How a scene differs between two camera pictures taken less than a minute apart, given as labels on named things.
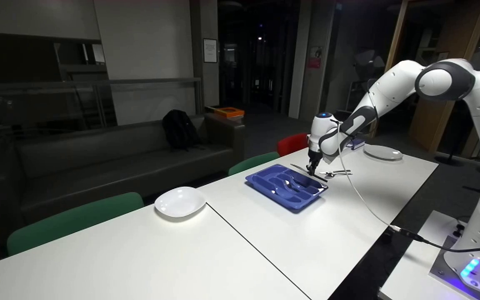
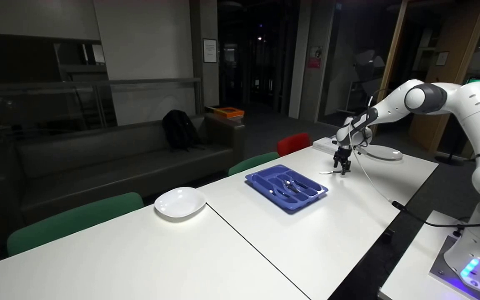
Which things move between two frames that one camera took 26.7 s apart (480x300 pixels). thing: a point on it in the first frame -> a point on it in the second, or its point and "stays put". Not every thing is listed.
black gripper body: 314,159 -> 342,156
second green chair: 72,219 stays put
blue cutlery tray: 287,187 stays put
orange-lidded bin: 229,112 stays put
